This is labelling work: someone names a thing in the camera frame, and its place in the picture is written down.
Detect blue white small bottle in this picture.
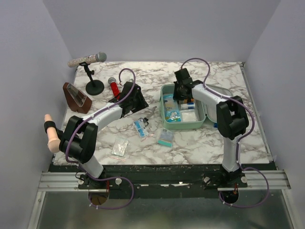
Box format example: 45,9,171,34
179,103,196,110

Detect metal scissors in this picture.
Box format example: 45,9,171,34
147,106,157,119

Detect blue plaster packet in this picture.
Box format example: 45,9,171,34
133,118,149,138

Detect white gauze pad packet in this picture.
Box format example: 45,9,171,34
181,109,198,122

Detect blue cotton swab packet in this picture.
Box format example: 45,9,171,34
163,94,181,123

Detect mint green medicine case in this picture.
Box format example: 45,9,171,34
160,83,239,131

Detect teal bandage packet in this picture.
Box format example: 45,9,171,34
157,128,174,147

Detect clear zip bag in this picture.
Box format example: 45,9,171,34
112,138,129,161

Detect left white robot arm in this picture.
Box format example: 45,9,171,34
59,82,148,188

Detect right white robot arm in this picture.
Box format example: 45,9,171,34
173,68,249,187

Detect red handheld microphone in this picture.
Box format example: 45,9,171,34
108,77,120,99

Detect black microphone stand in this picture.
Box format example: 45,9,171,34
79,62,104,95

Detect glitter microphone on stand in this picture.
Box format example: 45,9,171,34
67,52,107,68

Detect brown wooden metronome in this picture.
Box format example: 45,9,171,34
63,83,92,114

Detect black round stand base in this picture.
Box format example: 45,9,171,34
56,129,65,142

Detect pink beige microphone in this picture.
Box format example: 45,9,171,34
44,114,61,154

